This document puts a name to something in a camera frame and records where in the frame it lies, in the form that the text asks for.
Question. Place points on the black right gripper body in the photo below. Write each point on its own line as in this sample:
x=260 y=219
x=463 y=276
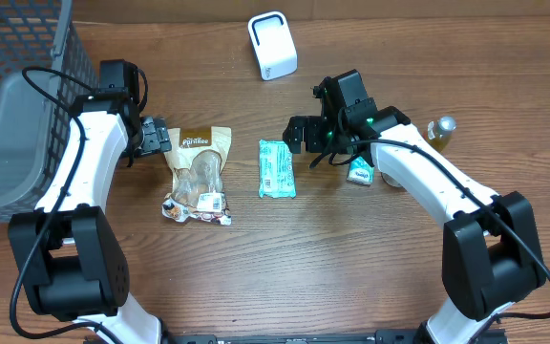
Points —
x=304 y=134

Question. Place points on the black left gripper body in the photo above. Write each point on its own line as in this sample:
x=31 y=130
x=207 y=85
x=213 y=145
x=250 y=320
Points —
x=155 y=137

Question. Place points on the brown snack bag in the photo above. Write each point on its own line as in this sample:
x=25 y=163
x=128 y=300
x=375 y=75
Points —
x=197 y=159

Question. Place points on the teal tissue pack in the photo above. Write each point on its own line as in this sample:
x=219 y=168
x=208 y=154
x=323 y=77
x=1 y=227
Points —
x=276 y=177

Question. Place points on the small teal gum pack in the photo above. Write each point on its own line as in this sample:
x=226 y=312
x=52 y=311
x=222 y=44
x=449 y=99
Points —
x=360 y=172

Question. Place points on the green lid white jar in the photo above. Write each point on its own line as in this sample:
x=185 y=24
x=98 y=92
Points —
x=390 y=180

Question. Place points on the yellow oil bottle silver cap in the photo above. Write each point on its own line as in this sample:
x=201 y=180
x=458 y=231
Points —
x=439 y=132

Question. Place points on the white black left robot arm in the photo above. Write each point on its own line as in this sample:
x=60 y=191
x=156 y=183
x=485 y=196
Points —
x=72 y=271

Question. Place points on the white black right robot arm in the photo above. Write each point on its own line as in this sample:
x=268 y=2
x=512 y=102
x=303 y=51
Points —
x=491 y=256

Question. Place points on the white barcode scanner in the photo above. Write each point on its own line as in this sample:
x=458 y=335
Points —
x=273 y=45

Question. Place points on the dark grey mesh basket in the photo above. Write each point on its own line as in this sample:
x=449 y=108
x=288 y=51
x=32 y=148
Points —
x=43 y=67

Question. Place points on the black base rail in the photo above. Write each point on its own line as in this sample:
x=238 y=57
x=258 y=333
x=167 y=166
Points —
x=294 y=338

